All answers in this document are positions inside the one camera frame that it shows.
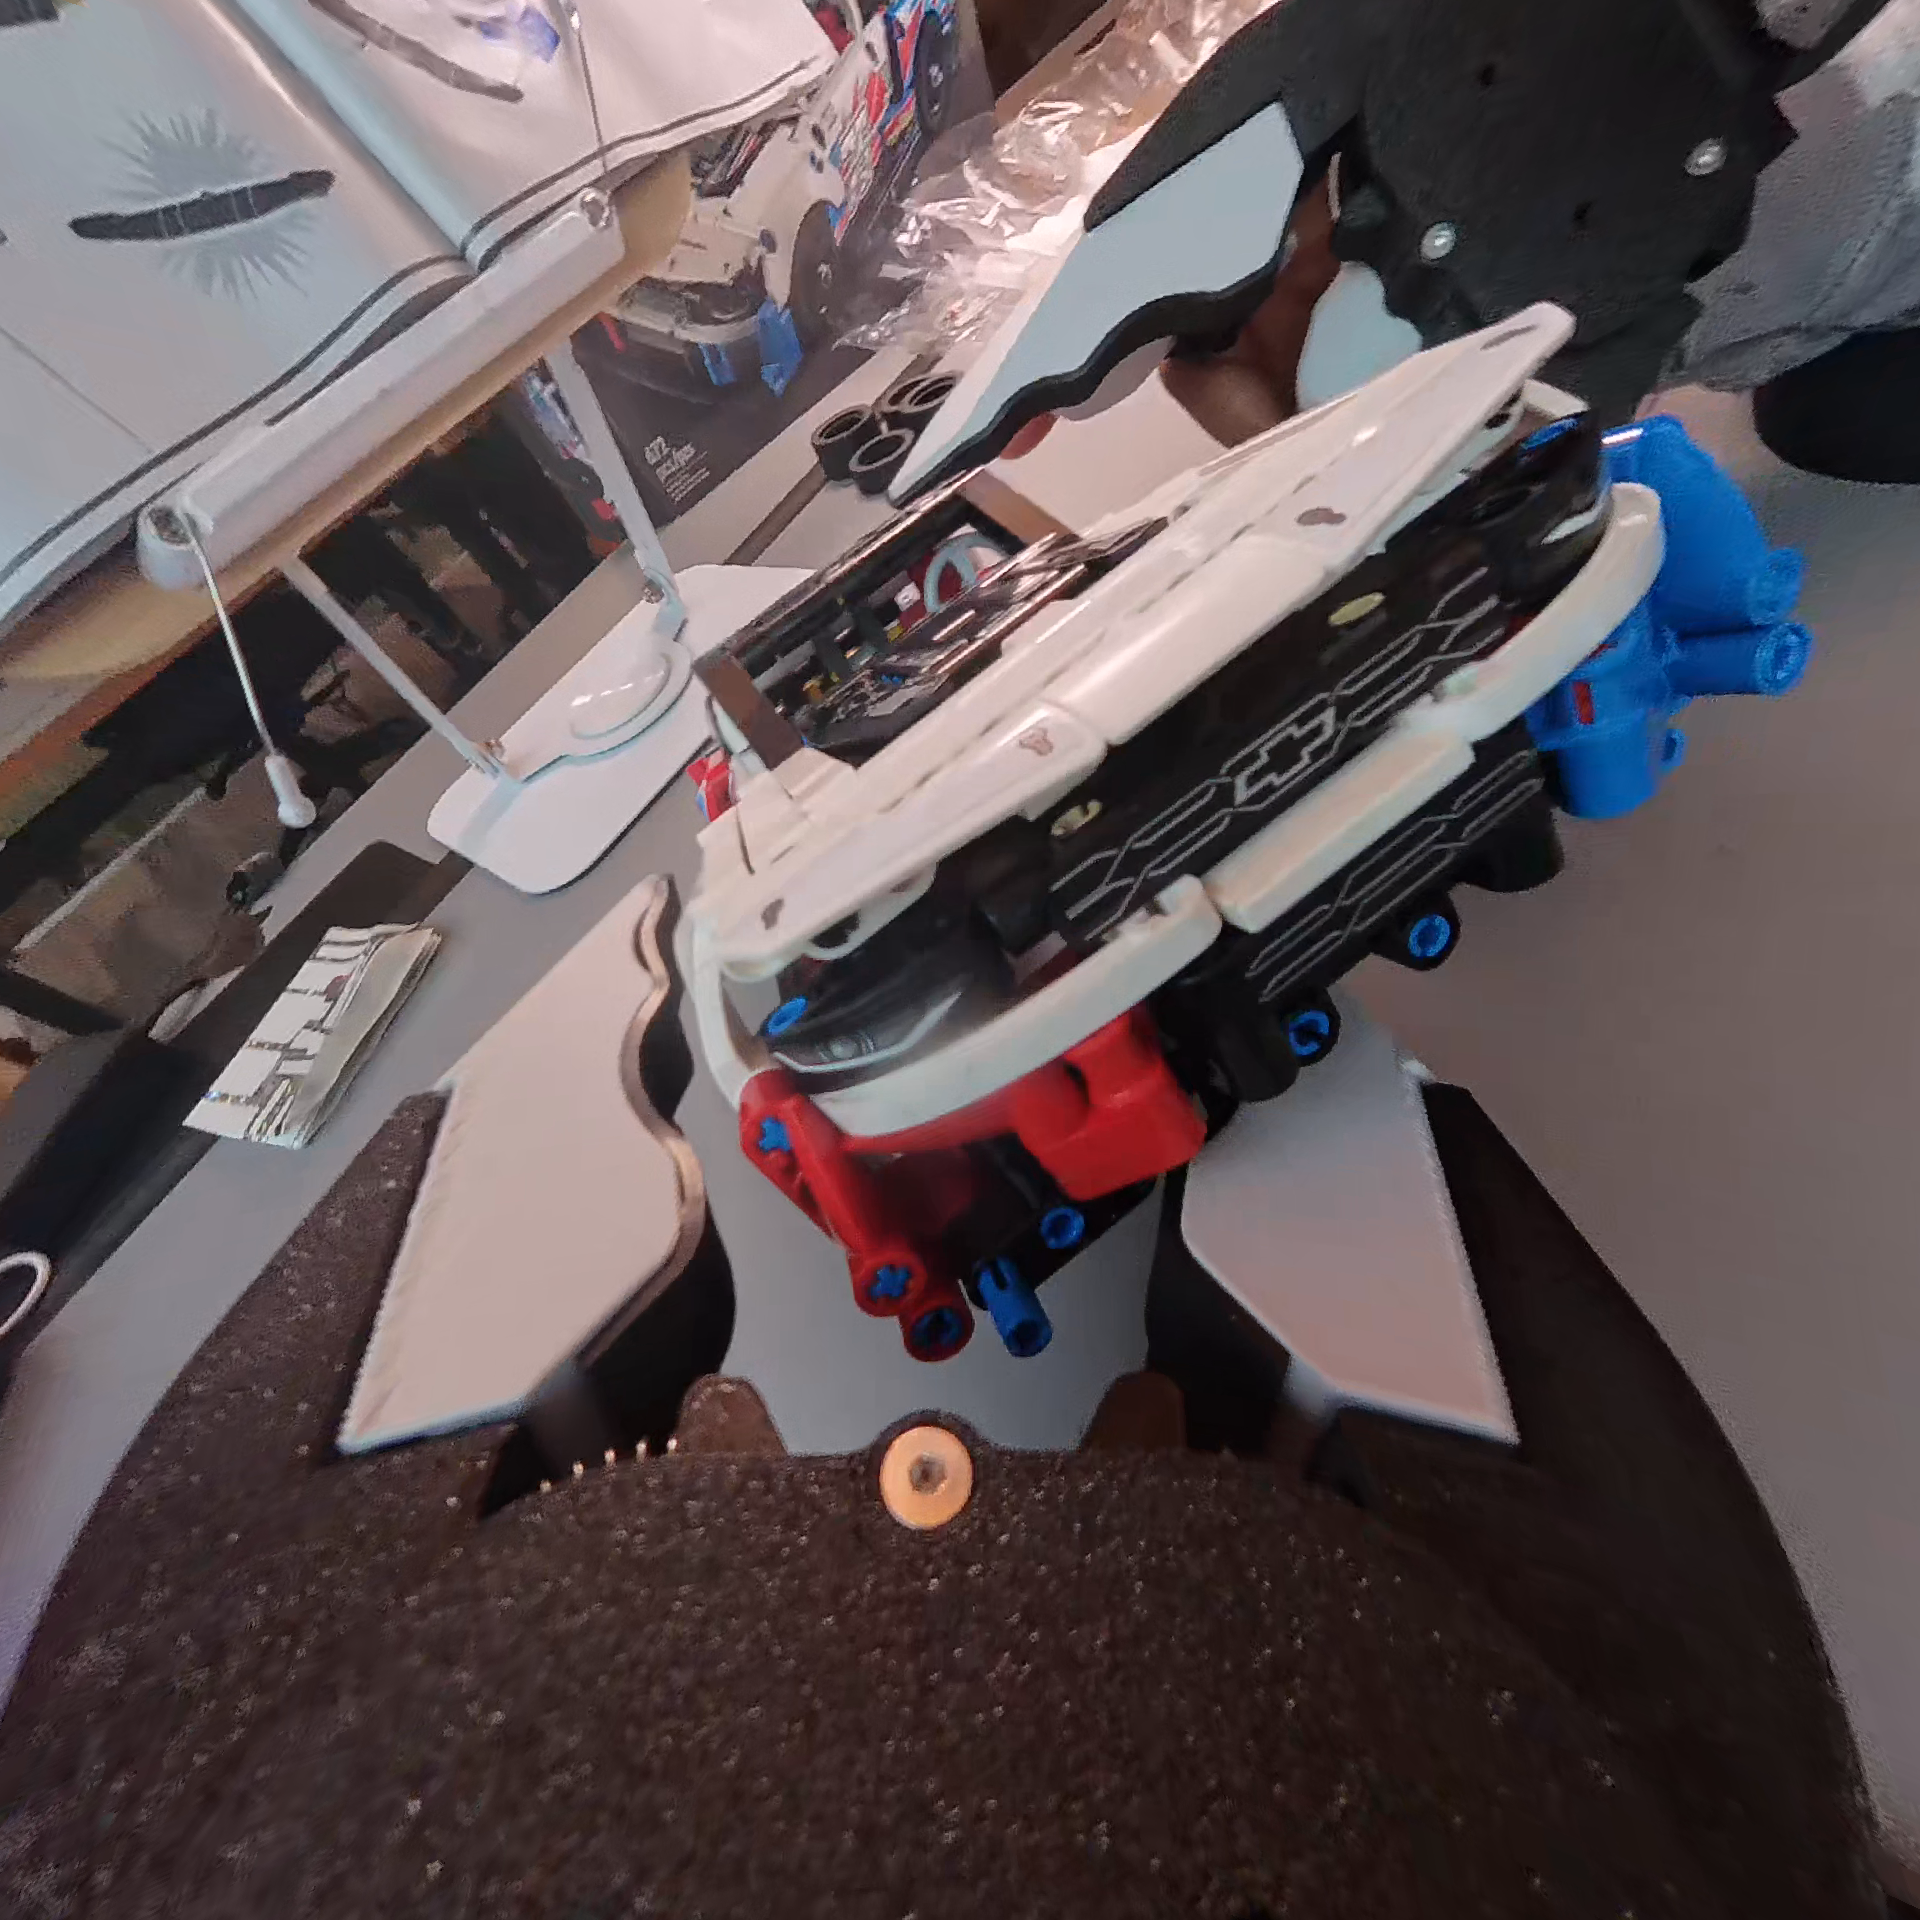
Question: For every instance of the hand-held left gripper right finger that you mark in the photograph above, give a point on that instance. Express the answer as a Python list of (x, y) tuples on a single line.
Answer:
[(1349, 1275)]

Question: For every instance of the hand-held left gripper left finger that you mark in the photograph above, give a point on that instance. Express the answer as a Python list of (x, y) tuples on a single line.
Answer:
[(525, 1231)]

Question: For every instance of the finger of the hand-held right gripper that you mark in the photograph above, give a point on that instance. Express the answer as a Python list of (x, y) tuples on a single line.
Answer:
[(1142, 253), (1349, 323)]

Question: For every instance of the toy brick race car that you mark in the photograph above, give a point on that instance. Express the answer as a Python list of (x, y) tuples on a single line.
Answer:
[(1200, 674)]

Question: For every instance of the person's right forearm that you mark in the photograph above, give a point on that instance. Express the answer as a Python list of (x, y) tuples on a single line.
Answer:
[(1829, 253)]

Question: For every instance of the light grey desk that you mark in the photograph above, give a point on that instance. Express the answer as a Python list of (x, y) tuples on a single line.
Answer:
[(1652, 973)]

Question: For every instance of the person's right hand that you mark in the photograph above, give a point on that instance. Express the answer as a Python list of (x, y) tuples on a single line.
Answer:
[(1238, 381)]

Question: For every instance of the crumpled clear plastic bag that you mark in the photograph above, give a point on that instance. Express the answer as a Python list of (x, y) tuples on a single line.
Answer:
[(1021, 165)]

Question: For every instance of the silver sticker sheet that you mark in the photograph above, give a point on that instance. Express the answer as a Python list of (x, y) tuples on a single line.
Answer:
[(317, 1036)]

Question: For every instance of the black toy car box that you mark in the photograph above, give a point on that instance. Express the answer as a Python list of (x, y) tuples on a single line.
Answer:
[(662, 450)]

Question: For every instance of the white instruction booklet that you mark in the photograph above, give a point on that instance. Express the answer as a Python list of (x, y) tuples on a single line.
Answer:
[(225, 269)]

